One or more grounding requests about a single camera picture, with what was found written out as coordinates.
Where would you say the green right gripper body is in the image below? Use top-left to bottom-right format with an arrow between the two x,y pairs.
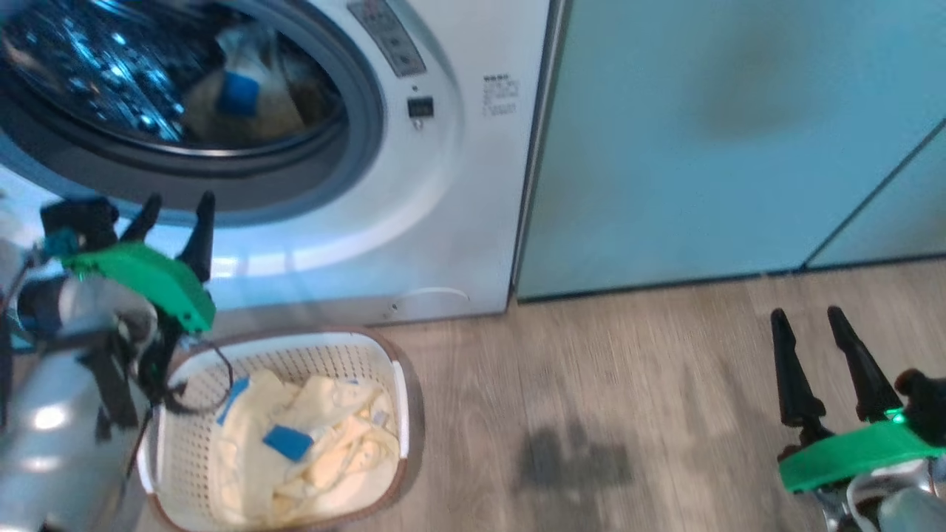
778,417 -> 946,494

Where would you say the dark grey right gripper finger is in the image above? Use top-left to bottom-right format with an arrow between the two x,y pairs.
828,305 -> 902,422
770,309 -> 827,429

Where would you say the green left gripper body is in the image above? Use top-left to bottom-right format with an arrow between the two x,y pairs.
63,242 -> 217,335

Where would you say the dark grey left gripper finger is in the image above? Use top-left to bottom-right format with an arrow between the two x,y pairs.
176,191 -> 217,285
118,194 -> 163,245

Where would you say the yellow garment with blue collar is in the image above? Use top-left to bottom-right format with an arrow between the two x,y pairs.
214,369 -> 401,527

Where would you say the washing machine drum opening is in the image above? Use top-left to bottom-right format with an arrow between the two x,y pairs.
0,0 -> 348,160

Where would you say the teal cabinet door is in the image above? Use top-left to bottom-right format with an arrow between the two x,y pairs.
804,126 -> 946,270
514,0 -> 946,304

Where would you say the white Hisense washing machine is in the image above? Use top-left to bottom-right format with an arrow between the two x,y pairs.
0,0 -> 555,333

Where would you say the cream perforated laundry basket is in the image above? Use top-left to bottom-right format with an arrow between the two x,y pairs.
137,327 -> 426,532

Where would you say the round white filter cover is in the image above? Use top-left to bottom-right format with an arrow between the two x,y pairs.
384,287 -> 471,322

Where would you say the grey warning sticker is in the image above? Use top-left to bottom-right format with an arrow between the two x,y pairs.
347,0 -> 427,78

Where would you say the small printed text sticker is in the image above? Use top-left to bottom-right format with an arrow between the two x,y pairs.
482,74 -> 520,117

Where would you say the thin black gripper cable loop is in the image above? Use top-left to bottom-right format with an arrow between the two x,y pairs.
159,340 -> 234,415

